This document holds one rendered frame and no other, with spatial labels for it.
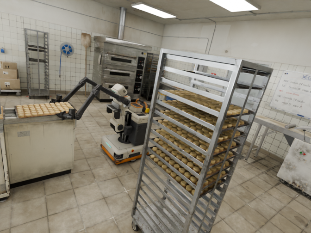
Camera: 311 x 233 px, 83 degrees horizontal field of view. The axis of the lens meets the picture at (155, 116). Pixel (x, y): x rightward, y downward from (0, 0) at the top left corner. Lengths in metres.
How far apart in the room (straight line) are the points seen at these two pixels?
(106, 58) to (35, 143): 3.92
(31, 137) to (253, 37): 5.03
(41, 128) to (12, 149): 0.35
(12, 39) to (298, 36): 6.97
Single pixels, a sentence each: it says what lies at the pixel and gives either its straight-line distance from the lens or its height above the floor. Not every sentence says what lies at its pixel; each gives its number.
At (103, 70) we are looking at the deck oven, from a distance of 5.86.
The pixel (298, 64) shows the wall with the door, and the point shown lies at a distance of 4.84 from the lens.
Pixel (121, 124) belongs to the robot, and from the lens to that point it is 2.85.
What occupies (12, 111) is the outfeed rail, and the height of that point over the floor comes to 0.87.
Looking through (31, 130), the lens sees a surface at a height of 0.74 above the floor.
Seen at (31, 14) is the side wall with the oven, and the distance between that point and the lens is 6.53.
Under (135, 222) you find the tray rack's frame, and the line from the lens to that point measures 2.13.
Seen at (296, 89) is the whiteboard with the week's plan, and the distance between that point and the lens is 4.78.
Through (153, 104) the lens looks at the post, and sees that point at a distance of 1.46.
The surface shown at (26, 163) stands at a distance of 2.60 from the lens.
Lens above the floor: 1.76
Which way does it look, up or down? 19 degrees down
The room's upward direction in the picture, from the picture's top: 11 degrees clockwise
